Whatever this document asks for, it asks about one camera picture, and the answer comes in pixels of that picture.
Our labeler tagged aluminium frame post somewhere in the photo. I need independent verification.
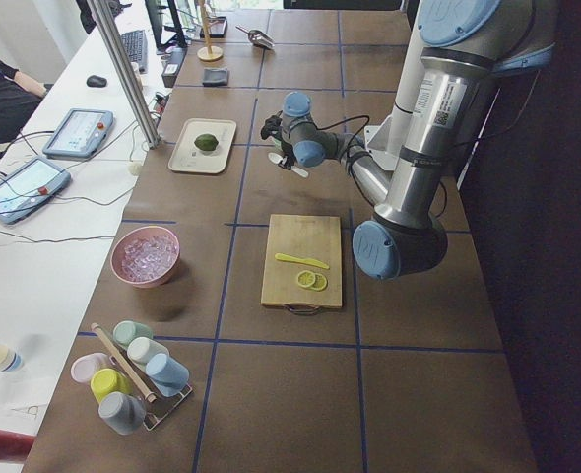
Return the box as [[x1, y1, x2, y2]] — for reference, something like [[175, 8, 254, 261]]
[[87, 0, 161, 149]]

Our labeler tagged yellow cup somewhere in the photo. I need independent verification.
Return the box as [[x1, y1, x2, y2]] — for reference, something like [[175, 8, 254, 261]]
[[90, 368, 132, 403]]

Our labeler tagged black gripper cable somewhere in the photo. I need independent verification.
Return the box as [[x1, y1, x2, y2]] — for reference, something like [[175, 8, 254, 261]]
[[314, 114, 371, 159]]

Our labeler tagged black box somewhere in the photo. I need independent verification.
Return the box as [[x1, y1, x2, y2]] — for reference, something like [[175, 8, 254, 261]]
[[161, 47, 187, 88]]

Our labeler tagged bamboo cutting board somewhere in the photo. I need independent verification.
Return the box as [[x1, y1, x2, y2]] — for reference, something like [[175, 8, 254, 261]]
[[260, 214, 343, 313]]

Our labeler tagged pink cup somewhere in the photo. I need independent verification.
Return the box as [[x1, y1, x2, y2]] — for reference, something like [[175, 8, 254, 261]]
[[70, 352, 110, 384]]

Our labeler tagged wooden mug tree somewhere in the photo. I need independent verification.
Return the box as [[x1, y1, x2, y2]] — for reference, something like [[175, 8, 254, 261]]
[[197, 0, 224, 63]]

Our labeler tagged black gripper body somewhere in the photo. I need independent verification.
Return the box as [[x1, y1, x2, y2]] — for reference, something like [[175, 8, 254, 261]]
[[277, 141, 296, 165]]

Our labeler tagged blue cup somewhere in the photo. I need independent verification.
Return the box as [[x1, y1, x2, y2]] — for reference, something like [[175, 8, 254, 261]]
[[145, 353, 190, 397]]

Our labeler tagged metal scoop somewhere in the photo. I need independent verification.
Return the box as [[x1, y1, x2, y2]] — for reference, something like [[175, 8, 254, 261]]
[[235, 25, 275, 50]]

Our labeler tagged paper cup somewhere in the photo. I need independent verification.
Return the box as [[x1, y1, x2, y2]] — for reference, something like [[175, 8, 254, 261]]
[[0, 344, 23, 372]]

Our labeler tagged person forearm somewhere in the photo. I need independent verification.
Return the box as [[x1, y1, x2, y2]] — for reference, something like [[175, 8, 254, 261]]
[[12, 70, 48, 99]]

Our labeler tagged white rabbit tray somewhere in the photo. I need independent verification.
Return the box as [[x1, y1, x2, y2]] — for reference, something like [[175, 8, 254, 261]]
[[167, 118, 236, 174]]

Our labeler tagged teach pendant tablet near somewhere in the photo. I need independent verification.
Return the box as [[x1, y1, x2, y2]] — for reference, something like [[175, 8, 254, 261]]
[[0, 156, 72, 225]]

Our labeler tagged green cup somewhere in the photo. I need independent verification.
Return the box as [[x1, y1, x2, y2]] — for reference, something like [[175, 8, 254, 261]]
[[112, 320, 154, 349]]

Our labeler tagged green avocado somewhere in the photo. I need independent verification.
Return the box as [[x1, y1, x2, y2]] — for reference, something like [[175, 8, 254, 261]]
[[194, 133, 219, 153]]

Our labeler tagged black keyboard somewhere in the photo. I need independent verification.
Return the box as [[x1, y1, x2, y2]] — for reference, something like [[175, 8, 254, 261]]
[[120, 30, 148, 74]]

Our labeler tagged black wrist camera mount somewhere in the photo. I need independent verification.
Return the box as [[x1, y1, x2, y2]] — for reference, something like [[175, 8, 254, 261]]
[[260, 114, 283, 141]]

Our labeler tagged pink bowl with ice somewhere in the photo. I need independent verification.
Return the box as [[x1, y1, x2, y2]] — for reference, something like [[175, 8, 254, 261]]
[[110, 226, 180, 289]]

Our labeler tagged grey cup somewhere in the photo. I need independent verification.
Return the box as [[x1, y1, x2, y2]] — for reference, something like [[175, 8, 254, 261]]
[[98, 391, 147, 436]]

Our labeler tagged white plastic spoon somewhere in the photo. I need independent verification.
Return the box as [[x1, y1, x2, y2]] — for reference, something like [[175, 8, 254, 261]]
[[268, 153, 309, 178]]

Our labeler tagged yellow lemon slice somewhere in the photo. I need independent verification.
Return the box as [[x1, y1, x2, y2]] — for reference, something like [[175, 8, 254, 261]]
[[310, 273, 328, 292], [295, 270, 317, 289]]

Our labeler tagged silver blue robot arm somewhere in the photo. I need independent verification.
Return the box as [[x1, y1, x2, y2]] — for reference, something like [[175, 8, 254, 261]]
[[261, 1, 559, 280]]

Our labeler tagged white cup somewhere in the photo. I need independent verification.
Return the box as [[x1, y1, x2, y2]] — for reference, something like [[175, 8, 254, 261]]
[[127, 337, 169, 370]]

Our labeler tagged black computer mouse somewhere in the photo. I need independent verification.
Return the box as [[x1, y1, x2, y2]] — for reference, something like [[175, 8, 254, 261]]
[[86, 75, 108, 88]]

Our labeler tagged cup rack with handle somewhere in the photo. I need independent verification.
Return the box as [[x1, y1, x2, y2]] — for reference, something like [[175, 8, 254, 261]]
[[92, 323, 192, 432]]

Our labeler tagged grey folded cloth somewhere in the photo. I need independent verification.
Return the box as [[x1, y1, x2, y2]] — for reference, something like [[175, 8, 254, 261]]
[[202, 68, 229, 87]]

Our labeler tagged teach pendant tablet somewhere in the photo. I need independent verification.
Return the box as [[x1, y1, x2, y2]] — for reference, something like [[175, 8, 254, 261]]
[[42, 108, 114, 161], [0, 156, 72, 225]]

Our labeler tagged teach pendant tablet far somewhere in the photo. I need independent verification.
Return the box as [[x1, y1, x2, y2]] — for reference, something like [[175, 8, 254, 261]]
[[42, 108, 114, 161]]

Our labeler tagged yellow plastic knife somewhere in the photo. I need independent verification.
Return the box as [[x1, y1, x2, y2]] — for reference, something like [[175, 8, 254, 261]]
[[274, 252, 330, 270]]

